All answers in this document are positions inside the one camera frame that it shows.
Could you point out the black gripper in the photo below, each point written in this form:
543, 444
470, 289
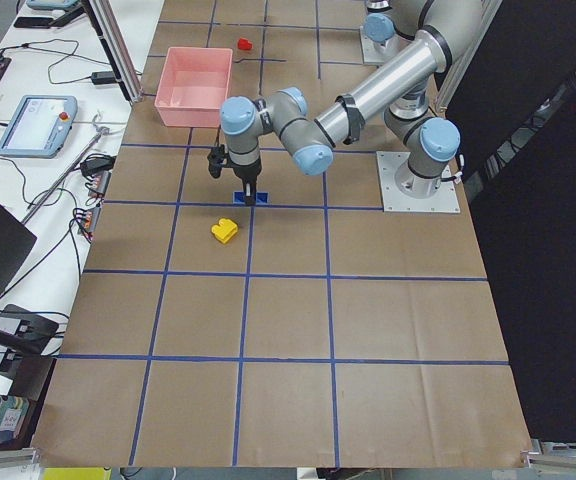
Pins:
246, 173

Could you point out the blue toy block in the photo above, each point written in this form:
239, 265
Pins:
239, 198

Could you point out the yellow toy block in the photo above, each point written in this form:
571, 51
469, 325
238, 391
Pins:
224, 230

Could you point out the red toy block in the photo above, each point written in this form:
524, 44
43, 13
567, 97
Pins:
244, 44

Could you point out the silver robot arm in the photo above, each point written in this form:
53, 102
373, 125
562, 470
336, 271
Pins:
386, 20
437, 33

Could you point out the pink plastic box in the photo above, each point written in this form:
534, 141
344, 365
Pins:
193, 86

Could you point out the black power adapter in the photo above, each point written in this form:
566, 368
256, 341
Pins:
102, 77

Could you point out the blue teach pendant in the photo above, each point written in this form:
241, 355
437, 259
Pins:
39, 127

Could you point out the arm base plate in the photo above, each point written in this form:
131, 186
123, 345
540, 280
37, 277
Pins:
376, 54
404, 192

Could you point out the aluminium frame post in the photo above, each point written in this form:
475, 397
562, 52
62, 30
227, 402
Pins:
107, 29

